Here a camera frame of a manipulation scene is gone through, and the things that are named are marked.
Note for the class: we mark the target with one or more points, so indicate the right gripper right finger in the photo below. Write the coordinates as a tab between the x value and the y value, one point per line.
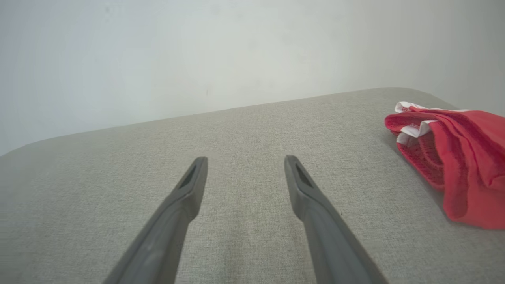
323	232

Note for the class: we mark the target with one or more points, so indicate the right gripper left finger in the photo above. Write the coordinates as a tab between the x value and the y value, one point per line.
169	225

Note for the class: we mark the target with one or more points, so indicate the grey fabric sofa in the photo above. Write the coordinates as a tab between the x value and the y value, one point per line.
252	130

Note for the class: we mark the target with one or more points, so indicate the red basketball shorts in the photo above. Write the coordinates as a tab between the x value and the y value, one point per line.
469	157

